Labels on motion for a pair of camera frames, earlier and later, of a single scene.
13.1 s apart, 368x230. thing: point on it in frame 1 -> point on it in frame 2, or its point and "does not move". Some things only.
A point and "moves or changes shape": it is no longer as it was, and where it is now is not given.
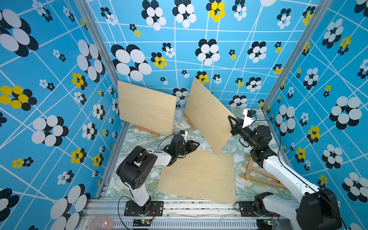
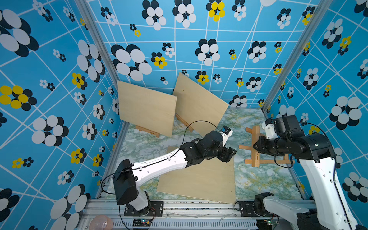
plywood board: [209, 116] moves or changes shape
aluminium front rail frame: [190, 215] does not move
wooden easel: [141, 129] does not move
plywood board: [201, 174] does not move
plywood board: [151, 109] does not move
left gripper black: [191, 146] -> [227, 154]
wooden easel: [249, 168] moves or changes shape
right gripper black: [237, 122] -> [259, 145]
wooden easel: [193, 126] -> [184, 122]
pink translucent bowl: [101, 222] does not move
